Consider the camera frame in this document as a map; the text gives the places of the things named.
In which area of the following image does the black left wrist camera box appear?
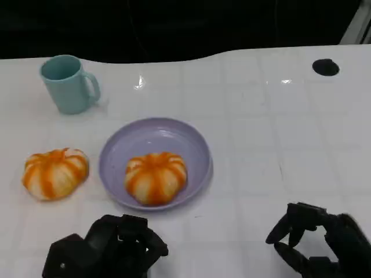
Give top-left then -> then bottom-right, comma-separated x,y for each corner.
41,233 -> 101,278

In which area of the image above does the pale green mug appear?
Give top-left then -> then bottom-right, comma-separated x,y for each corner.
39,54 -> 101,115

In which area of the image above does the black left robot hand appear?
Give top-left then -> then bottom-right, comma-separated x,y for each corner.
83,214 -> 169,278

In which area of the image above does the orange white toy bread roll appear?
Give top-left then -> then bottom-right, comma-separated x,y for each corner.
123,152 -> 188,206
21,147 -> 90,202

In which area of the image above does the lilac plate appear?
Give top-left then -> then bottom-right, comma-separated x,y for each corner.
99,116 -> 214,213

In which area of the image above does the black round table grommet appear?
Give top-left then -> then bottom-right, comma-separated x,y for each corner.
312,58 -> 340,77

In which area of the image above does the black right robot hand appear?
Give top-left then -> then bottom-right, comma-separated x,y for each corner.
265,202 -> 371,278

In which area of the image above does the white metal frame post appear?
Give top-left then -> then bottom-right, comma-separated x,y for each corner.
339,0 -> 371,46

